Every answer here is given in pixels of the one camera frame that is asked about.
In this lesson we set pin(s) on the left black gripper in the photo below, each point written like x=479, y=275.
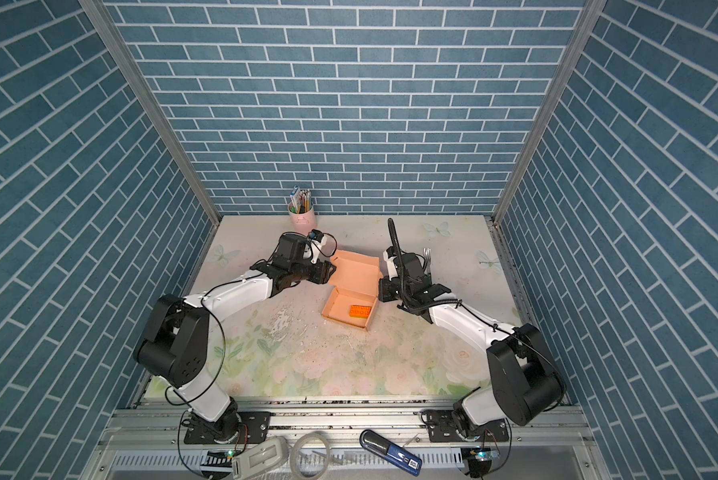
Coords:
x=321, y=273

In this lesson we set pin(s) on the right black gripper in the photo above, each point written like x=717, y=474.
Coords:
x=384, y=284

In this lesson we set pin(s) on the orange paper box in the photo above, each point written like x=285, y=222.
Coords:
x=354, y=283

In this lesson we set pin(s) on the orange toy brick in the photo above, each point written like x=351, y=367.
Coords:
x=360, y=311

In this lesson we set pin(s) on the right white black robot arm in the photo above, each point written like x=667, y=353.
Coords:
x=524, y=381

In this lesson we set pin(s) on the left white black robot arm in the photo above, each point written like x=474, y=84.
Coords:
x=174, y=344

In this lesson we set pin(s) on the pink metal pen cup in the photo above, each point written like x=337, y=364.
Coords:
x=303, y=221

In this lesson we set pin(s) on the blue handheld device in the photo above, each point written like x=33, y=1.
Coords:
x=390, y=452

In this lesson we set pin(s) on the grey handheld device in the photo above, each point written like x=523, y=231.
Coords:
x=262, y=458

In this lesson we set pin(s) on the fork with teal handle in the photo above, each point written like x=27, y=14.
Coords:
x=427, y=256

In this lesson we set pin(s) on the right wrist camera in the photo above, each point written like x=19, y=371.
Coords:
x=389, y=258

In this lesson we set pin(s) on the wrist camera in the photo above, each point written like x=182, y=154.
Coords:
x=317, y=237
x=389, y=258

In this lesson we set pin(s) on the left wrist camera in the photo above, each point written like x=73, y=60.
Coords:
x=317, y=237

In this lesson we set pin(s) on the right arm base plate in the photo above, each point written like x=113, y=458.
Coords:
x=442, y=427

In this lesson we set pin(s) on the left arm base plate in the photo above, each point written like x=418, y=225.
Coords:
x=246, y=428

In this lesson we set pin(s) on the aluminium frame rail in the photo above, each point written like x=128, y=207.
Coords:
x=155, y=425

